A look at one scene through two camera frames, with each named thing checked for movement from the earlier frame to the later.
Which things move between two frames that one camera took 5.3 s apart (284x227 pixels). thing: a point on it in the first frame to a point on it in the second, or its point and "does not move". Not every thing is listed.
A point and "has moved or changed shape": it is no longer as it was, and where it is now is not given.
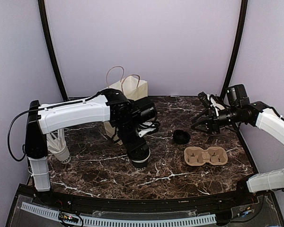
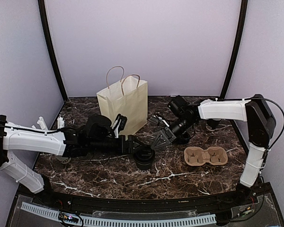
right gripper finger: (203, 121) to (160, 141)
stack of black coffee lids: (181, 137) does not move
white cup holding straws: (63, 156) does not move
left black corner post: (42, 7) does not move
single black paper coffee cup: (140, 166) has moved or changed shape
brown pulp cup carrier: (194, 156) does not move
